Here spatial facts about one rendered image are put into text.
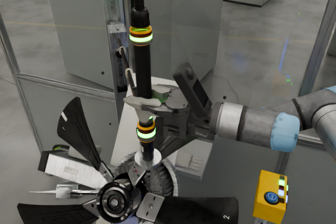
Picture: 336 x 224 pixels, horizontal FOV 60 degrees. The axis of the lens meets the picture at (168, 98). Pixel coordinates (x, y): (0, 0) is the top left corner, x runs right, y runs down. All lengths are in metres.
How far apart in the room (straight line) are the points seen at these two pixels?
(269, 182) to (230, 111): 0.65
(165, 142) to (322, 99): 0.44
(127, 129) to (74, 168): 0.25
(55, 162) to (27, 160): 1.75
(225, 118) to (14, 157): 2.61
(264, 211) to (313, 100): 0.58
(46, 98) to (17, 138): 1.20
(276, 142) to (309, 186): 1.20
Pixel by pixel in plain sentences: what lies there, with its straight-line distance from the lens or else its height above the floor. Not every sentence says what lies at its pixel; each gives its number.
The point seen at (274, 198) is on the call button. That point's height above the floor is 1.08.
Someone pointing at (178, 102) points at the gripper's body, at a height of 1.61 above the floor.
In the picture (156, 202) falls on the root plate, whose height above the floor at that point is 1.18.
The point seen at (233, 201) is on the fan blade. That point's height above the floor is 1.21.
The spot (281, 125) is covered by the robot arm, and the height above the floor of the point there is 1.61.
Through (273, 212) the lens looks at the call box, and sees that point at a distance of 1.17.
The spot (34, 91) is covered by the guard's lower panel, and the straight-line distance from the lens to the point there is 2.12.
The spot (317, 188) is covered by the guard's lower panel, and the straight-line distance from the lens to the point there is 1.79.
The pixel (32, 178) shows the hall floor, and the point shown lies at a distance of 2.79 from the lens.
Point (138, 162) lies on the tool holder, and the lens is 0.77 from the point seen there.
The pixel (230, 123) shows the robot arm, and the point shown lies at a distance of 0.59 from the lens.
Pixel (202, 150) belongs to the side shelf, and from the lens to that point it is 1.57.
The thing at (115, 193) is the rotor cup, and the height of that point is 1.24.
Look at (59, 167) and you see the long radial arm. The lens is 1.21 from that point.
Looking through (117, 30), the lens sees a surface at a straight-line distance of 1.22.
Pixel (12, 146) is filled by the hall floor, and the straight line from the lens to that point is 3.16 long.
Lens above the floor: 1.97
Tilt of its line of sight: 35 degrees down
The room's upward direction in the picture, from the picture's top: straight up
